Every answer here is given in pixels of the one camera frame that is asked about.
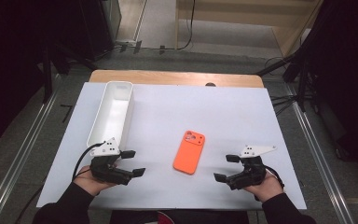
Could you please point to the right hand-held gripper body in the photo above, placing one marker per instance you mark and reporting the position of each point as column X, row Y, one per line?
column 250, row 174

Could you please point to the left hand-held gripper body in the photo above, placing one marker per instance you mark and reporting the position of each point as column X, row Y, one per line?
column 105, row 169

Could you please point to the orange phone case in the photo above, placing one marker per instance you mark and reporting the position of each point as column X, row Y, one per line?
column 189, row 154

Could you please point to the person's right hand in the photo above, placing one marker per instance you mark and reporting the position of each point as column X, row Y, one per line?
column 265, row 188

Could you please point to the person's left hand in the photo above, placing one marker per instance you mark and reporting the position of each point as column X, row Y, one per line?
column 85, row 182

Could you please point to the white plastic bin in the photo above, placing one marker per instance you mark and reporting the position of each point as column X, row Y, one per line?
column 113, row 115

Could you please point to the small dark knob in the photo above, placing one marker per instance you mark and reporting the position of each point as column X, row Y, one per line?
column 210, row 84

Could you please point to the black tripod stand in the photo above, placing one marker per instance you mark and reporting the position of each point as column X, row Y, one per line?
column 301, row 84
column 47, row 74

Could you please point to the black cabinet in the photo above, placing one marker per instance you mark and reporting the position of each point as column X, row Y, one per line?
column 96, row 28

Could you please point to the dark curtain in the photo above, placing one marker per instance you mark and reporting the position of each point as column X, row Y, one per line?
column 351, row 77
column 9, row 62

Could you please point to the metal floor rail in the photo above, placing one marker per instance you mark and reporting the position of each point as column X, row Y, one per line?
column 18, row 158
column 320, row 149

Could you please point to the light wooden frame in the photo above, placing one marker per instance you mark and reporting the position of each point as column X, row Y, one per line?
column 289, row 34

